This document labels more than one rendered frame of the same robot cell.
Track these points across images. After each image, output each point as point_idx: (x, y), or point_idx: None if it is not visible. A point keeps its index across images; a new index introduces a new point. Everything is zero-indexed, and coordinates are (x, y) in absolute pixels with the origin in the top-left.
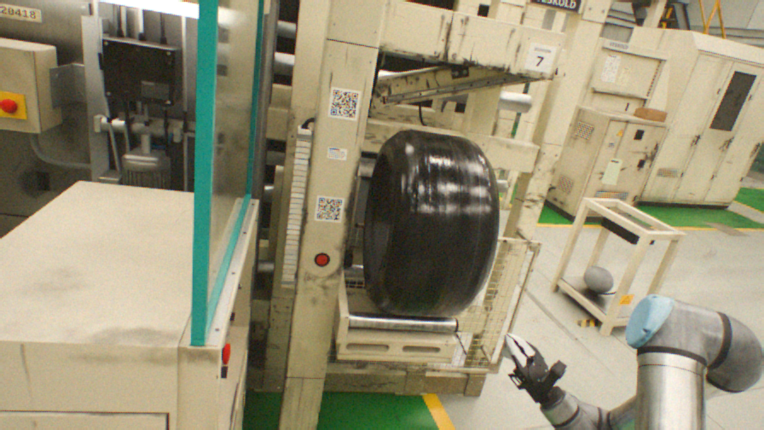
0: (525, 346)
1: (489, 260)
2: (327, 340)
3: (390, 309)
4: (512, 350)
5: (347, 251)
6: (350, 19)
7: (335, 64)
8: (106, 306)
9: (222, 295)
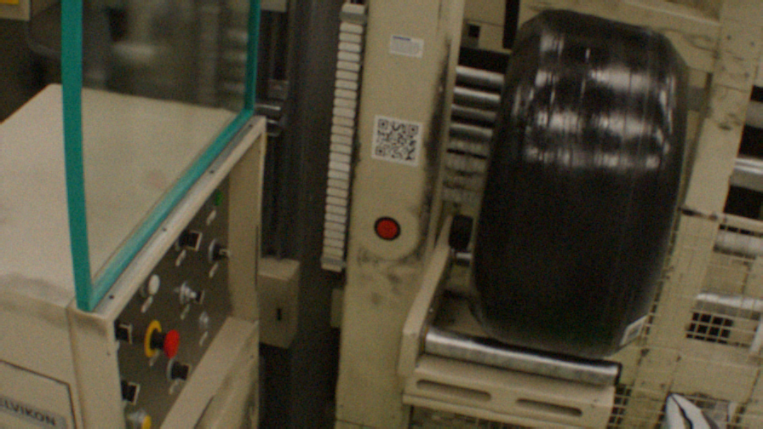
0: (697, 420)
1: (651, 263)
2: None
3: (487, 330)
4: (670, 423)
5: (461, 219)
6: None
7: None
8: (18, 249)
9: (137, 257)
